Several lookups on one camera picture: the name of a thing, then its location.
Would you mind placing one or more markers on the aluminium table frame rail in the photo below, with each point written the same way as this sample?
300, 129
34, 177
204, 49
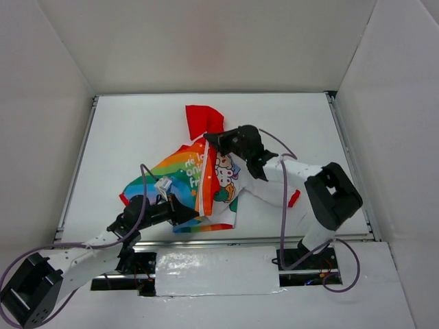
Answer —
241, 242

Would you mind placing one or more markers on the white foil-covered plate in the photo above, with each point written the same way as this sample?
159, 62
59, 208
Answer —
192, 272

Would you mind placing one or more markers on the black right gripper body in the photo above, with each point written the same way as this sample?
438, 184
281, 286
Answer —
228, 142

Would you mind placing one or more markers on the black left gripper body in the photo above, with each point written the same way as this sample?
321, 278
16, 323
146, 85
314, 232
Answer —
172, 209

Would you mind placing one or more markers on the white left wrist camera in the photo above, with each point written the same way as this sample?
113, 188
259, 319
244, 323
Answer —
163, 185

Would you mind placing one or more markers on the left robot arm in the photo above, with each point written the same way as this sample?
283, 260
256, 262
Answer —
29, 297

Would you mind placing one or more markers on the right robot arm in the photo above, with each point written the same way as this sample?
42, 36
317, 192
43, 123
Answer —
281, 179

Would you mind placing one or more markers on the rainbow and white hooded jacket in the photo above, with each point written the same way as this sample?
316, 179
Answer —
207, 181

